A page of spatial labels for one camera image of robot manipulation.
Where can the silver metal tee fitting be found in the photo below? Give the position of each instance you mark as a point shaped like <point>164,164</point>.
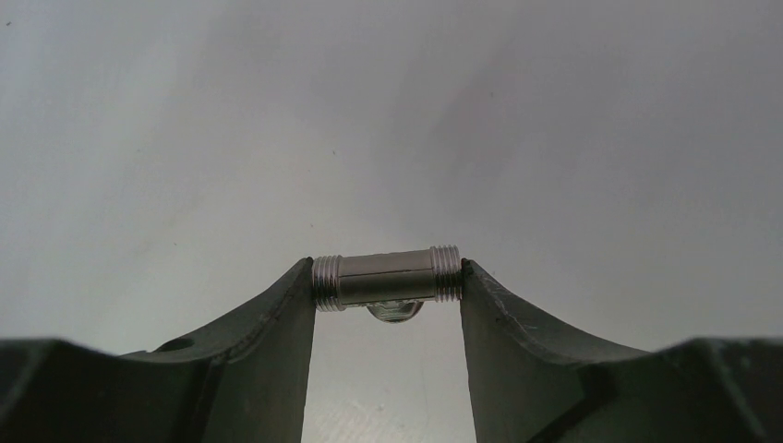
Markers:
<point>392,287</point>

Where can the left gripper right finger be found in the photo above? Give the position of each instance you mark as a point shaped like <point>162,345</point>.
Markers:
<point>535,378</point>

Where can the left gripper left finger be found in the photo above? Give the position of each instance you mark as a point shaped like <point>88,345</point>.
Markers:
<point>240,378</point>

